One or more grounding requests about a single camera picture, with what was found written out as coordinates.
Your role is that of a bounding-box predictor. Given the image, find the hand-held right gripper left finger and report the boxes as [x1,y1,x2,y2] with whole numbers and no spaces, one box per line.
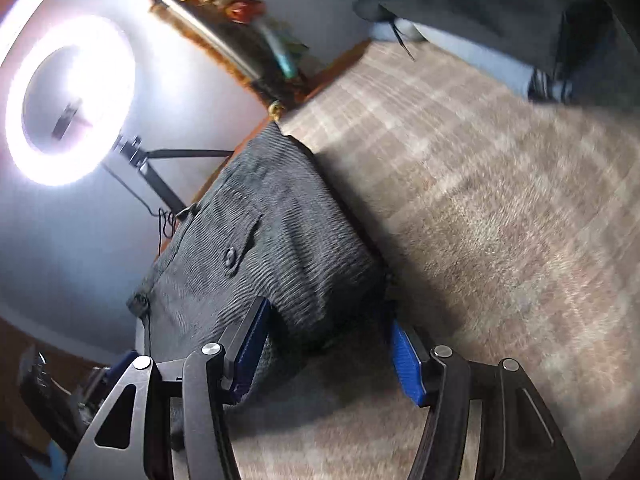
[64,298,273,480]

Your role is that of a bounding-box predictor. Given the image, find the black light stand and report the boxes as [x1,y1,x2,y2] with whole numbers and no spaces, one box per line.
[111,134,236,216]

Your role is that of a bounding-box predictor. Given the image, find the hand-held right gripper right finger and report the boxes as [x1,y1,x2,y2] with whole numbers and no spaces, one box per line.
[382,304,583,480]

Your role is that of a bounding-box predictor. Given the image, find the beige plaid blanket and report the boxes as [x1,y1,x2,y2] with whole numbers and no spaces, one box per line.
[172,40,640,480]

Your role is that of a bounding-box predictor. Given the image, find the dark clutter on shelf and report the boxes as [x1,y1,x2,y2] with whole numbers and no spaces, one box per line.
[17,344,113,461]

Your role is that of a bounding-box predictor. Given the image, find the black cable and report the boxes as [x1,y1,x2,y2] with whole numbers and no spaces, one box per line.
[102,162,178,261]

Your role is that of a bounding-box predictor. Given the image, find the dark grey garment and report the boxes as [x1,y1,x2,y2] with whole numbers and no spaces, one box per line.
[353,0,632,108]

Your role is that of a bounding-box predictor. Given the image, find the colourful wall hanging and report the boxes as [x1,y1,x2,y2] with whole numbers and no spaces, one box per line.
[146,0,312,117]

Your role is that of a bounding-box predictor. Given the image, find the light blue pillow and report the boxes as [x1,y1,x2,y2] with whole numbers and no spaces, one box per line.
[369,19,576,103]

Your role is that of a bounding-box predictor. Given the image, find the dark grey corduroy pants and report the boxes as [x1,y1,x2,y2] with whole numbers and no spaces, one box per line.
[126,121,388,453]

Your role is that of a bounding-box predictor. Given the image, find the ring light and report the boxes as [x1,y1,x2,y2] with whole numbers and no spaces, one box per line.
[4,16,137,187]

